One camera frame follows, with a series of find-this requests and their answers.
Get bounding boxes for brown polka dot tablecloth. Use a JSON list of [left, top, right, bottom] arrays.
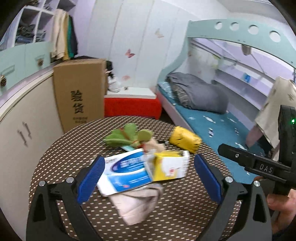
[[29, 116, 217, 240]]

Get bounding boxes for grey folded quilt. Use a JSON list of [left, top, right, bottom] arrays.
[[166, 72, 229, 114]]

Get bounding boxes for teal bed mattress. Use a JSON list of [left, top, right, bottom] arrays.
[[155, 82, 266, 185]]

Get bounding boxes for blue box on shelf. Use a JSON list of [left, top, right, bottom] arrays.
[[243, 74, 250, 83]]

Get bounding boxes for beige hanging shirt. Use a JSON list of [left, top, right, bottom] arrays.
[[255, 77, 295, 148]]

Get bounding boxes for white cubby shelf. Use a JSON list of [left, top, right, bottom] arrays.
[[9, 0, 78, 47]]

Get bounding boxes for large cardboard box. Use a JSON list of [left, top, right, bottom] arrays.
[[53, 59, 107, 133]]

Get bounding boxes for white wardrobe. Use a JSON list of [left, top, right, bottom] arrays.
[[82, 1, 197, 88]]

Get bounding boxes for curved white low cabinet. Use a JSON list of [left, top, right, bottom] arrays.
[[1, 70, 63, 240]]

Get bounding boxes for teal drawer cabinet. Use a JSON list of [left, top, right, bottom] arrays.
[[1, 42, 52, 95]]

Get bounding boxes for hanging jackets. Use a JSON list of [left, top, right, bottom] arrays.
[[51, 9, 78, 61]]

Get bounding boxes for white plastic bag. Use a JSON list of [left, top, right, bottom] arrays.
[[108, 74, 121, 93]]

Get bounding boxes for yellow paper bag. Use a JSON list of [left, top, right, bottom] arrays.
[[169, 126, 202, 154]]

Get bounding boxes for teal bunk bed frame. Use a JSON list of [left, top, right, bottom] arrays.
[[158, 19, 295, 120]]

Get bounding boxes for blue white medicine box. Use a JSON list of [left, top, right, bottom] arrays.
[[97, 149, 152, 197]]

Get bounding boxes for red storage bench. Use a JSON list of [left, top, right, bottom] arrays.
[[104, 87, 162, 120]]

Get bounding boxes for yellow white carton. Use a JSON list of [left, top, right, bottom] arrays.
[[152, 151, 190, 182]]

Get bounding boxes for green leaf wrapper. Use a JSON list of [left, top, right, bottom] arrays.
[[104, 123, 153, 149]]

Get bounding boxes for right hand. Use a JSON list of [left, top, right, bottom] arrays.
[[266, 189, 296, 235]]

